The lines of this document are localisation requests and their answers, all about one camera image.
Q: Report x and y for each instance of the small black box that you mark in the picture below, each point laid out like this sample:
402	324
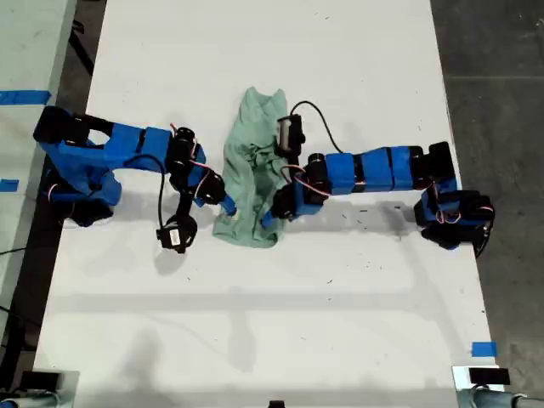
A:
39	380
489	376

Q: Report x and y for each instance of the long blue tape strip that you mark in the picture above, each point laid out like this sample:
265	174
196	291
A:
23	97

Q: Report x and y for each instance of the black labelled camera box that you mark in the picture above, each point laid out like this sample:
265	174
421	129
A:
175	236

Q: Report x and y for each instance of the grey blue tube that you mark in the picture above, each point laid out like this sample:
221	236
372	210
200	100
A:
25	401
489	399

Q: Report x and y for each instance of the tiny black block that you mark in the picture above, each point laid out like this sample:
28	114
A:
276	404

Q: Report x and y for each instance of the pale green T-shirt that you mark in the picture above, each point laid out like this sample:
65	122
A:
246	187

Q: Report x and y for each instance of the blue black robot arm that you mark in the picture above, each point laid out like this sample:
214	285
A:
382	170
127	146

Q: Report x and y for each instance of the square blue tape piece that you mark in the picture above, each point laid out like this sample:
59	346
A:
484	349

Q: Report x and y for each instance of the grey black camera box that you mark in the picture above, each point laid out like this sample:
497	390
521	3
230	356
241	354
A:
289	134

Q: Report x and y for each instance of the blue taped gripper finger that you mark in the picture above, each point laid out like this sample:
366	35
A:
232	206
270	220
226	207

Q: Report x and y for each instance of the pale side table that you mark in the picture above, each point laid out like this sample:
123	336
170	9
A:
25	51

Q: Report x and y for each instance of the black stand leg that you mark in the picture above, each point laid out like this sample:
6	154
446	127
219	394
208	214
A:
83	47

